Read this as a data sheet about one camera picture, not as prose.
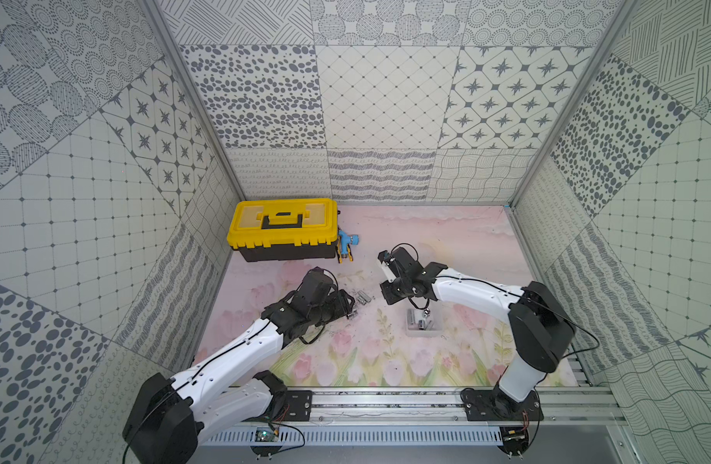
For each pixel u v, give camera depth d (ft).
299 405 2.41
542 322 1.59
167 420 1.27
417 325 2.88
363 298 3.05
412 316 2.91
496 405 2.17
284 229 3.03
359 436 2.30
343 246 3.42
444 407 2.48
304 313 1.98
